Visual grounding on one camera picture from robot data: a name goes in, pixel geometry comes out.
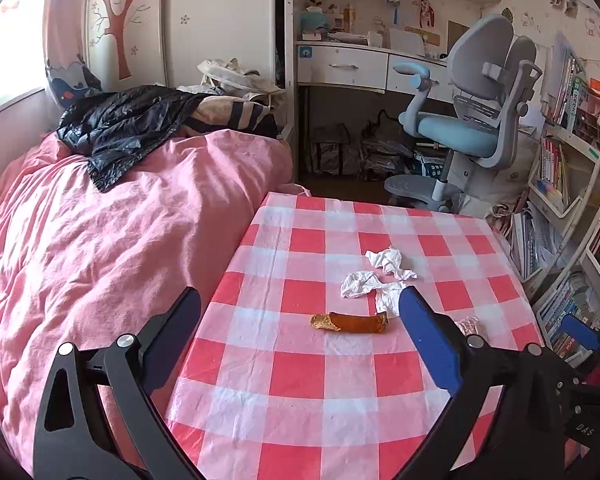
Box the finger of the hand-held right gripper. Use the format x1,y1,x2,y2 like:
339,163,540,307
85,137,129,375
560,314,600,386

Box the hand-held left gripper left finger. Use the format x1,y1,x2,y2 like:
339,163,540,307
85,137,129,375
32,286,203,480

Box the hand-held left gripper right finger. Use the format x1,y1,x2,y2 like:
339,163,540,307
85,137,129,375
395,284,568,480

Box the clear plastic wrapper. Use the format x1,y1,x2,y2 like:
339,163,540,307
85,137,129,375
452,316,483,338

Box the white tissue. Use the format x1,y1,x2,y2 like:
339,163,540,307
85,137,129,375
365,246,417,281
340,270,407,318

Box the row of colourful books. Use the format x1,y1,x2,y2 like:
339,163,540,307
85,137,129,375
537,280,600,361

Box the stack of white magazines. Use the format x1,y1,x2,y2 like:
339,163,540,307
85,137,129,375
512,210,561,281

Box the red checkered tablecloth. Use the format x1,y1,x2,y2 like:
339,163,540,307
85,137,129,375
162,191,546,480

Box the pink bed blanket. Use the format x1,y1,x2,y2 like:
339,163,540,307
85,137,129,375
0,127,301,480

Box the row of red books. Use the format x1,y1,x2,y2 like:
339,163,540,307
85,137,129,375
540,137,573,201

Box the white fabric bag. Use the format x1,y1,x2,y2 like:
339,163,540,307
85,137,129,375
480,135,536,211

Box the white bookshelf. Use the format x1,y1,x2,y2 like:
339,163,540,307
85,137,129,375
510,50,600,361

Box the blue plastic basket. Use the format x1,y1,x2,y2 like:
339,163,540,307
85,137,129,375
415,157,443,178

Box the black bag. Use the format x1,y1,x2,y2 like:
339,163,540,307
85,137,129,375
360,117,416,181

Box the black puffer jacket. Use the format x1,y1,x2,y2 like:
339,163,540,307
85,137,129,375
56,85,216,193

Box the grey and blue desk chair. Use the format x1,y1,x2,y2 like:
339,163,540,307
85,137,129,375
384,14,543,213

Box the beige striped pillow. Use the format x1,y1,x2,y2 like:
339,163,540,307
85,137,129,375
190,95,281,138

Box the row of tall books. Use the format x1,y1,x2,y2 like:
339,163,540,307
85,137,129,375
550,55,596,126

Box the beige tote bag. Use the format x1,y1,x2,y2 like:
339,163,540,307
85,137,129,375
197,57,286,98

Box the white desk with drawers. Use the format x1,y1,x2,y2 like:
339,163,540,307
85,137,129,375
292,40,461,186

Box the white paper sheets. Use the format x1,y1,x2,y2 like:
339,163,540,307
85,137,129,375
389,27,426,56

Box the white wardrobe with tree decal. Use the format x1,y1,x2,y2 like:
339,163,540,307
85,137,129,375
82,0,281,93

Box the brown cork board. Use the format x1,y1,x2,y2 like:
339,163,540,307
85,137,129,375
447,20,471,46

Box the pink curtain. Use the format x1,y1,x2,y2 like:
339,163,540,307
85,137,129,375
42,0,103,108

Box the window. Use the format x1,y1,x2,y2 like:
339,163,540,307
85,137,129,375
0,0,56,116

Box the teal box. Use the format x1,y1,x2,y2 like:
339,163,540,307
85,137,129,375
300,10,331,33

